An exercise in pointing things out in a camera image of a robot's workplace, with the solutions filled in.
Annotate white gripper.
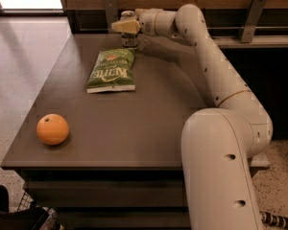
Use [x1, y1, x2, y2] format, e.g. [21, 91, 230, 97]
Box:
[111, 9, 162, 36]

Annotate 7up soda can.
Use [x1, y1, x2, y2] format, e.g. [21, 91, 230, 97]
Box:
[120, 11, 139, 48]

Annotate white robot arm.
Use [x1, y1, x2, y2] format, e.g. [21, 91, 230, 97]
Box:
[111, 4, 273, 230]

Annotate green Kettle chips bag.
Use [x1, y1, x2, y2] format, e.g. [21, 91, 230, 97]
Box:
[86, 48, 135, 93]

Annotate orange fruit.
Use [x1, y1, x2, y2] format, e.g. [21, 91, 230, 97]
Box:
[36, 114, 69, 146]

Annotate upper grey drawer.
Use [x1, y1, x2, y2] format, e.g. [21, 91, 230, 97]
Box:
[24, 181, 187, 208]

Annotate grey drawer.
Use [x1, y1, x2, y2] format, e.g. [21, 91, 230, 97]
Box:
[24, 181, 187, 208]
[59, 211, 191, 230]

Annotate lower grey drawer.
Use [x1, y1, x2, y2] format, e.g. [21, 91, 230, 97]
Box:
[59, 211, 191, 230]

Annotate black white striped tool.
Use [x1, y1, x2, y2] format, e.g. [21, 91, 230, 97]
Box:
[260, 212, 288, 230]

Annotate left metal wall bracket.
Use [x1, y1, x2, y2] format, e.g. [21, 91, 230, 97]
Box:
[104, 0, 119, 33]

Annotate metal wall bracket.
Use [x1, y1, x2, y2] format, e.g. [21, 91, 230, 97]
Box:
[238, 0, 267, 43]
[104, 0, 119, 33]

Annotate right metal wall bracket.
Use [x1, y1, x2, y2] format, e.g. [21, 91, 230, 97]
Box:
[238, 0, 267, 43]

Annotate black wire basket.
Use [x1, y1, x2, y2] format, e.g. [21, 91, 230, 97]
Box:
[0, 184, 63, 230]

